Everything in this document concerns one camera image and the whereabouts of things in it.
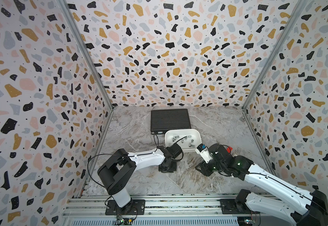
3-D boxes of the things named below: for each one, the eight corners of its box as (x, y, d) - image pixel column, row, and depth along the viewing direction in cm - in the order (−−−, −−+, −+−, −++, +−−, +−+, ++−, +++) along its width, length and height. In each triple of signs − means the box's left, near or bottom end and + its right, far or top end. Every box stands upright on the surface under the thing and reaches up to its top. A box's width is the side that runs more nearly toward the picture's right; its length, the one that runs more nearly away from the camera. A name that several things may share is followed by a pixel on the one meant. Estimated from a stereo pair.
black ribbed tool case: (151, 136, 105) (150, 131, 100) (151, 115, 119) (151, 110, 113) (190, 133, 107) (191, 128, 102) (186, 113, 120) (187, 108, 115)
